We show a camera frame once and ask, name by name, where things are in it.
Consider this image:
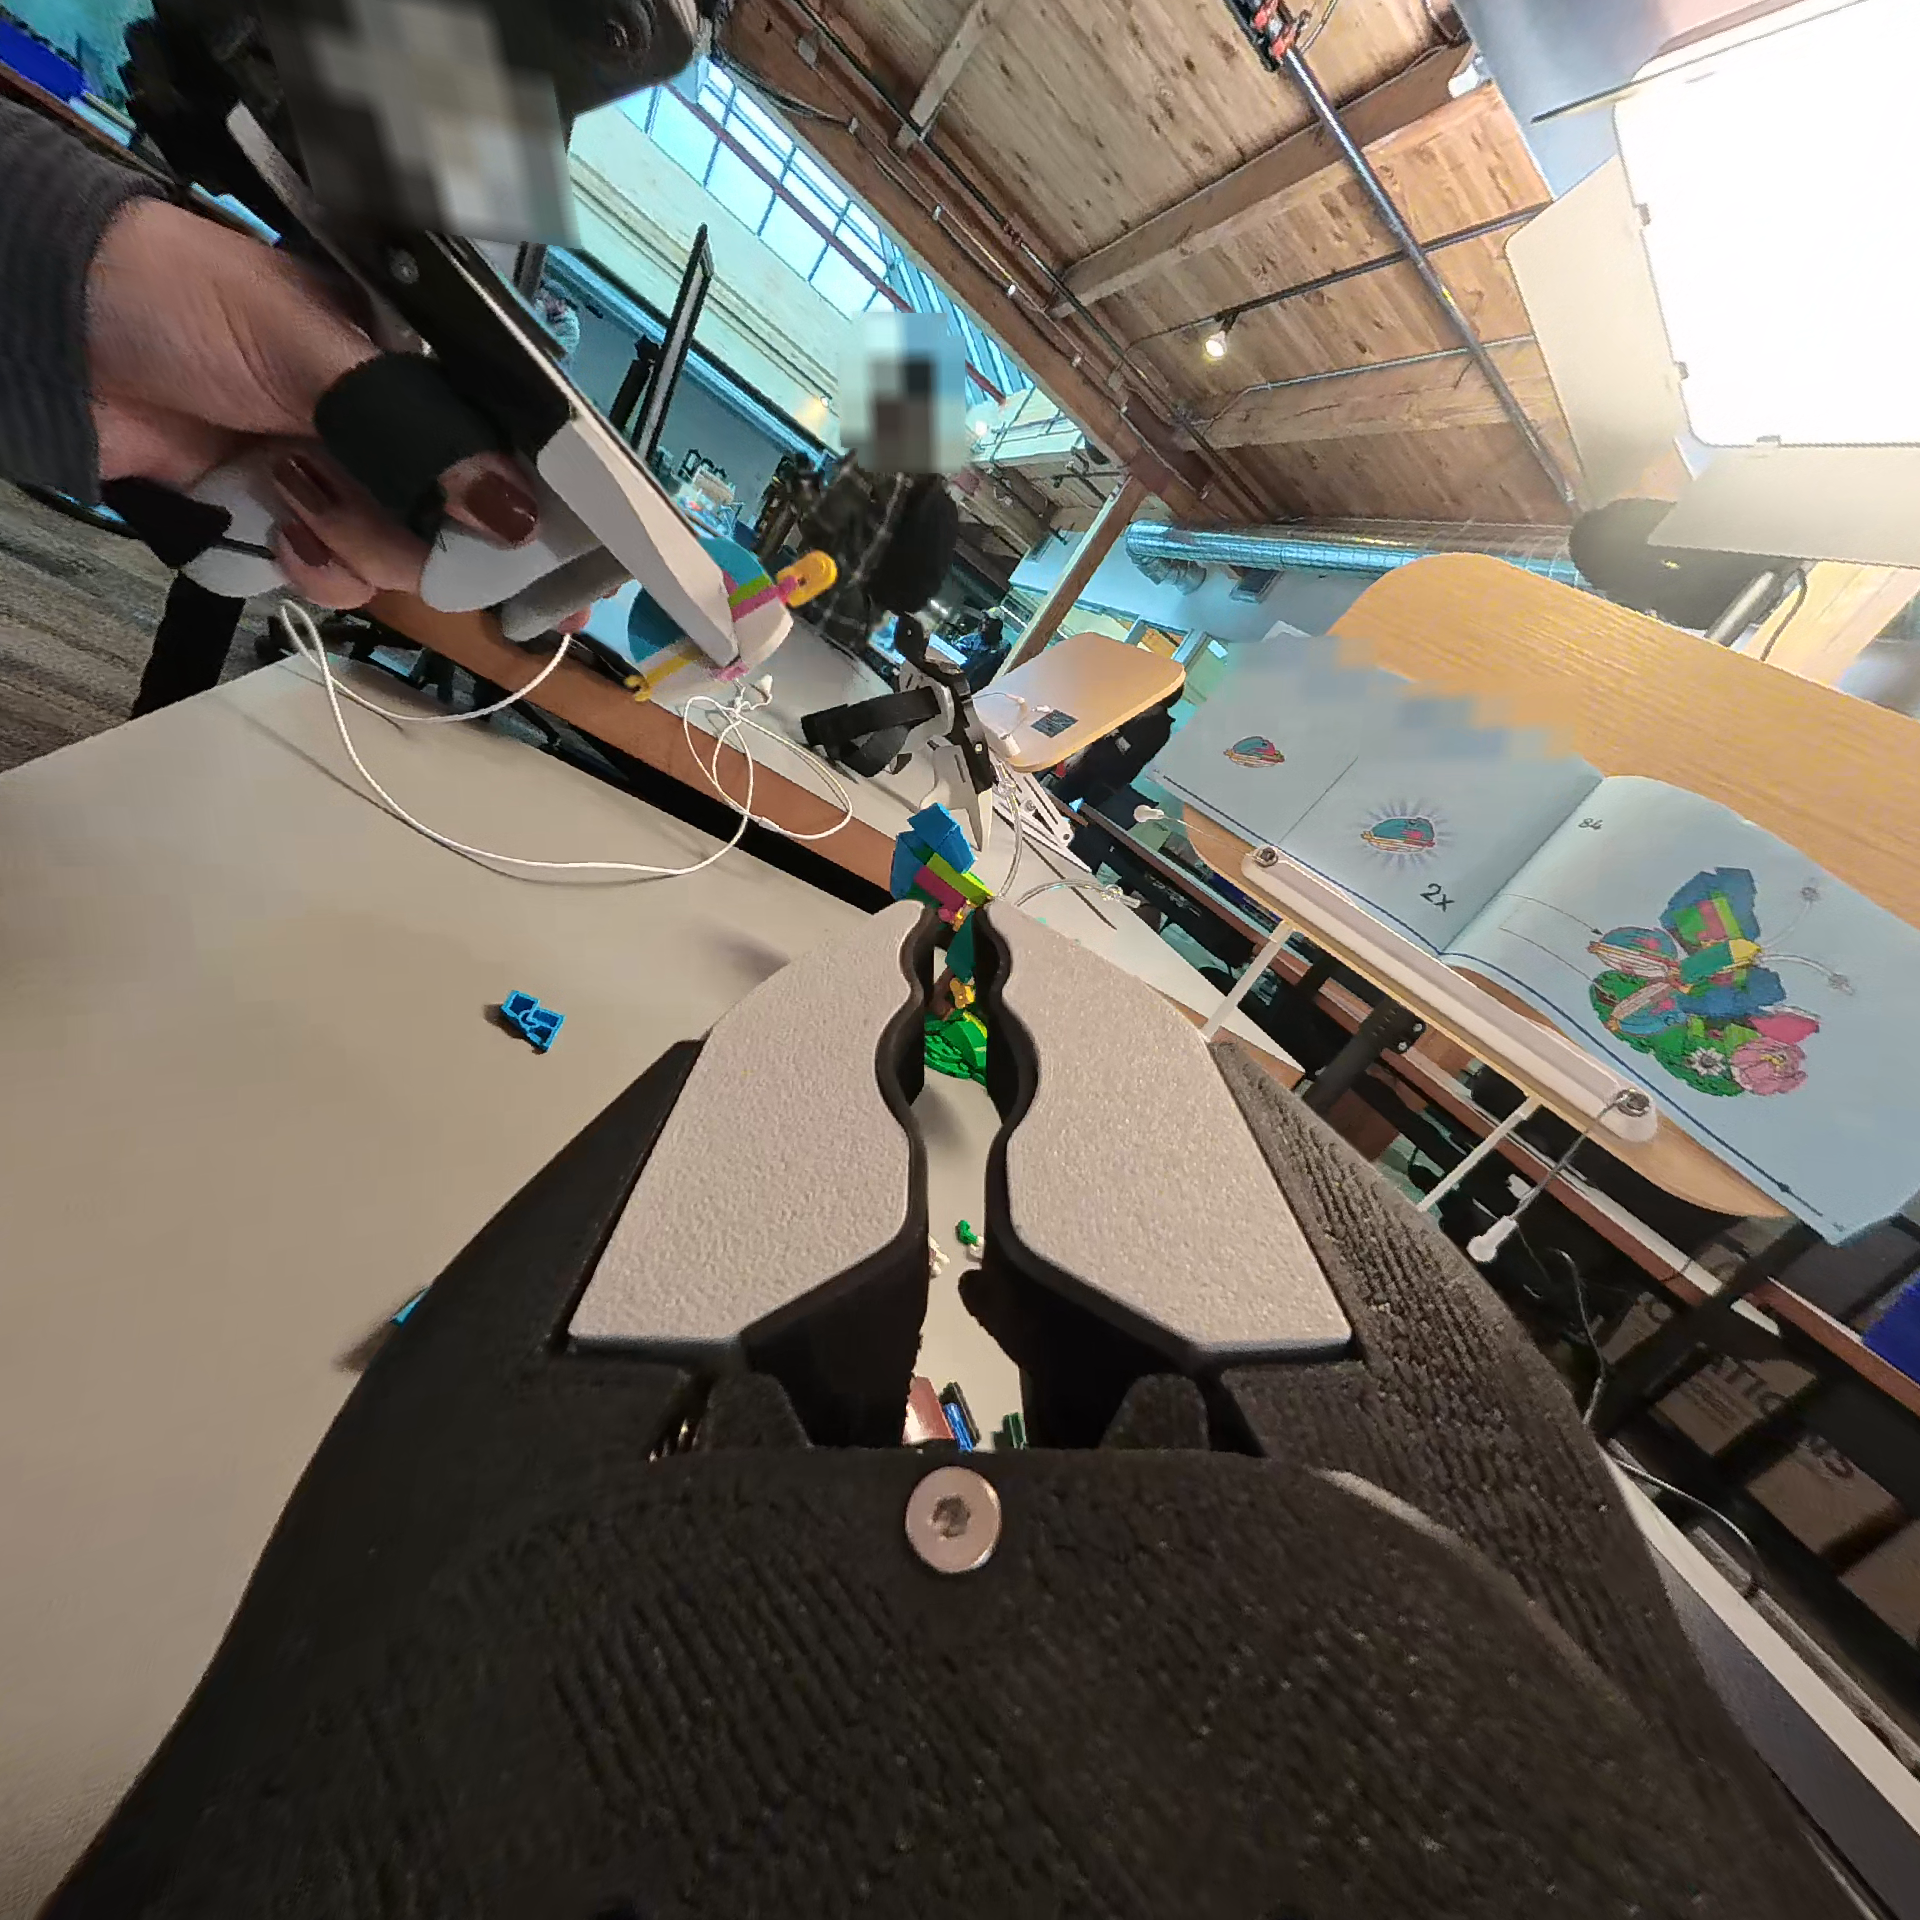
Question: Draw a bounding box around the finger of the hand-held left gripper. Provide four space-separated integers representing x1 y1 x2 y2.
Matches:
533 416 749 672
497 551 634 646

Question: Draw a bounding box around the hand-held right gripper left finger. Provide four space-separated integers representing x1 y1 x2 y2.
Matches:
566 901 935 1352

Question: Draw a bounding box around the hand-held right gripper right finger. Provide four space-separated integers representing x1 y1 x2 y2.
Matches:
978 901 1356 1368

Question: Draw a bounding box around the teal pink yellow lego piece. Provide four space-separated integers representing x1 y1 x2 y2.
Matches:
624 544 839 704

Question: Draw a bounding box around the colourful lego butterfly build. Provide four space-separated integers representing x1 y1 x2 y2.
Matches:
886 803 1002 1086

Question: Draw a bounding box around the person's left forearm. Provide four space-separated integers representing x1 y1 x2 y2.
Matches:
0 103 169 504

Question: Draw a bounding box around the loose lego pieces cluster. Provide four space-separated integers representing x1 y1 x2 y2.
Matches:
902 1376 1029 1454

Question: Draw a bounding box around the lego instruction booklet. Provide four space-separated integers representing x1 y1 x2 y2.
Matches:
1152 732 1920 1251

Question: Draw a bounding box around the person's left hand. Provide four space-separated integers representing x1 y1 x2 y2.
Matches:
87 198 589 614

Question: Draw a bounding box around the black monitor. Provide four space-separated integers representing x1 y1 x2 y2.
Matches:
612 221 714 459

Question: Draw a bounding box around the white booklet holder bar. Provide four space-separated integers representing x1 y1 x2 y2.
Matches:
1241 843 1658 1144

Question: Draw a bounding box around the round wooden table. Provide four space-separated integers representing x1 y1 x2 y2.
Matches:
972 631 1190 777

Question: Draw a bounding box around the wooden booklet stand board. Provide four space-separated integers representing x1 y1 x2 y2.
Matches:
1182 551 1920 1220

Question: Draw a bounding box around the bright studio light panel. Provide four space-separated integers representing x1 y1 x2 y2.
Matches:
1504 0 1920 572

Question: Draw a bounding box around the white cable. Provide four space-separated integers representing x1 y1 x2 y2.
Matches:
273 597 858 884

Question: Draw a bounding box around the silver ventilation duct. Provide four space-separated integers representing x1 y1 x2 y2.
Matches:
1122 516 1580 605

